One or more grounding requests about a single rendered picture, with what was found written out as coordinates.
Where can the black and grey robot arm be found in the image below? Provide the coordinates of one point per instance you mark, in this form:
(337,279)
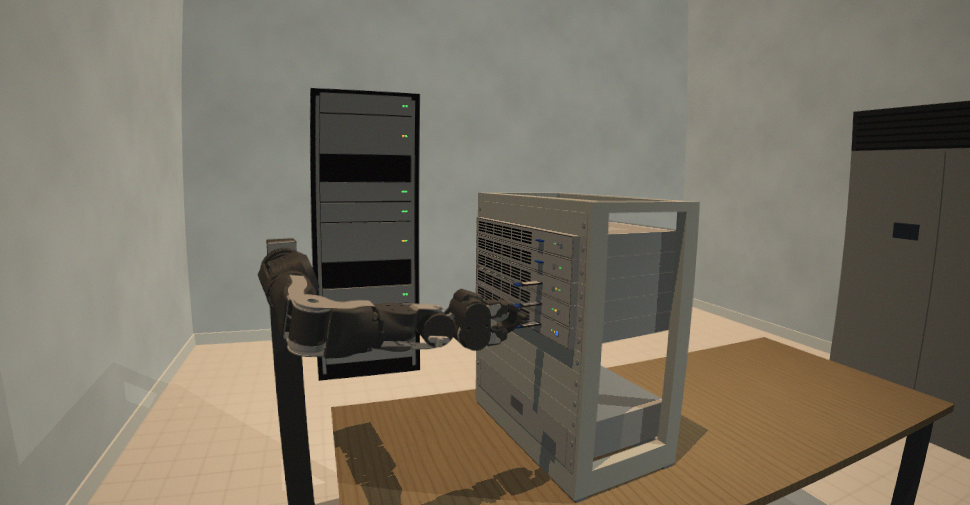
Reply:
(351,330)

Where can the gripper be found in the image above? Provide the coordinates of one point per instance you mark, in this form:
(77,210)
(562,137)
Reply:
(472,319)

